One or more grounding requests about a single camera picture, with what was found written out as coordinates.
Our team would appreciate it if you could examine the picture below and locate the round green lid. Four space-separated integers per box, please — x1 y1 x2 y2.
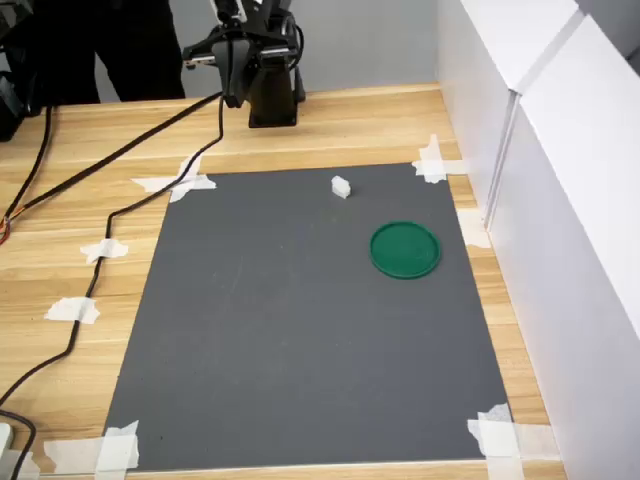
369 219 443 280

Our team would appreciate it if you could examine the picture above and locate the white masking tape piece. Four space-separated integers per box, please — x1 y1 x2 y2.
43 419 141 475
130 152 219 204
0 448 42 480
79 238 130 265
43 296 101 325
457 208 494 250
467 402 561 480
410 133 469 185

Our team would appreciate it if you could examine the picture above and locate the black cable with coloured wires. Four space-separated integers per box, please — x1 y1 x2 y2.
0 102 55 249

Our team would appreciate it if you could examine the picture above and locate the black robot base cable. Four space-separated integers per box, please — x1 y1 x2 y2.
5 91 224 220

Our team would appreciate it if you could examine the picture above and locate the long black camera cable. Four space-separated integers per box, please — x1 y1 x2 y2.
0 92 225 407

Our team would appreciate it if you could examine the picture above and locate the dark grey mat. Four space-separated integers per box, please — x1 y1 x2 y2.
102 162 516 474

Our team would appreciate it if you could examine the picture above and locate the black office chair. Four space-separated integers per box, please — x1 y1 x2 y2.
0 0 54 144

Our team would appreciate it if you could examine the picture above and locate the thin black looped cable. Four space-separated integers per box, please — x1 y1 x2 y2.
0 407 39 480

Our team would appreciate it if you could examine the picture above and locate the white partition panel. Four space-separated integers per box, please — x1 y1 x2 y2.
484 0 640 480
433 0 586 231

